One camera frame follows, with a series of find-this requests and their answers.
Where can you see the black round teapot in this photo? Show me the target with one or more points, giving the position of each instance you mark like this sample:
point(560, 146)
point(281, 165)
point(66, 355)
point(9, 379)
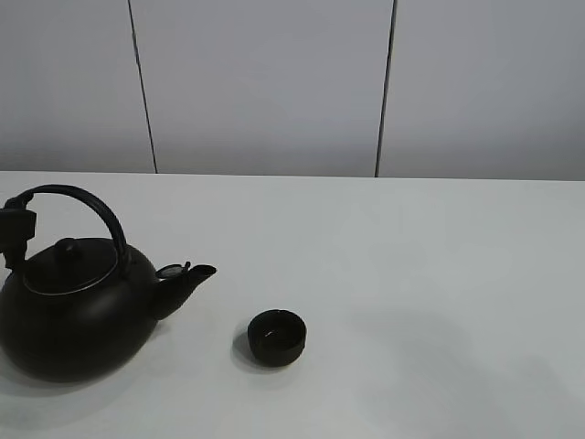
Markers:
point(83, 307)

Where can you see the small black teacup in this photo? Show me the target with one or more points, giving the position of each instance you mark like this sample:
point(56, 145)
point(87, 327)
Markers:
point(276, 337)

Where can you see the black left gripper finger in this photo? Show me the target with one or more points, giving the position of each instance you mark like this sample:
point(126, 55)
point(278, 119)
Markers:
point(17, 225)

